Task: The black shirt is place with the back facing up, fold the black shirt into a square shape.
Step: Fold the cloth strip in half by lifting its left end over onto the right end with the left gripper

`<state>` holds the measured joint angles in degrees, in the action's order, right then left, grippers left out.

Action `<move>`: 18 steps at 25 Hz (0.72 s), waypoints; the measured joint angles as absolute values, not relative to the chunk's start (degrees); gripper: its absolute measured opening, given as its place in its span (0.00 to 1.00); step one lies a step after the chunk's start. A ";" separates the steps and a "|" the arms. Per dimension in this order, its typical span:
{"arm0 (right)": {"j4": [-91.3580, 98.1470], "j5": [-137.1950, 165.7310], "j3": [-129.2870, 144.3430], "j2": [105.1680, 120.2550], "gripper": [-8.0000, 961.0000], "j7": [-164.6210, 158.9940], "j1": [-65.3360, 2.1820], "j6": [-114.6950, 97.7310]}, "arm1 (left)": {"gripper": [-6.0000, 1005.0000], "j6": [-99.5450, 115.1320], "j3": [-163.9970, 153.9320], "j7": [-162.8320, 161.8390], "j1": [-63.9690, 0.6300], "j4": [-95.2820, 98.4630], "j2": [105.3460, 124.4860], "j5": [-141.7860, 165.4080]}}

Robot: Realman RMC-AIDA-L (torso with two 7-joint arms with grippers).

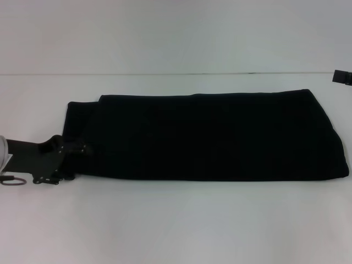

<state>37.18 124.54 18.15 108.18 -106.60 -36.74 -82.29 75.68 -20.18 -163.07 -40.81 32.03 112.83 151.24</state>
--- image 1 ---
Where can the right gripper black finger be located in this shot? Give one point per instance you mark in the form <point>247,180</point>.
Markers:
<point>341,77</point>

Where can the black t-shirt with FREE print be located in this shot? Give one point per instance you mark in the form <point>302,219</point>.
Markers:
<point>206,137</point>

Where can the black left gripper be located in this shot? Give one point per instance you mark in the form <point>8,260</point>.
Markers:
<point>33,158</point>

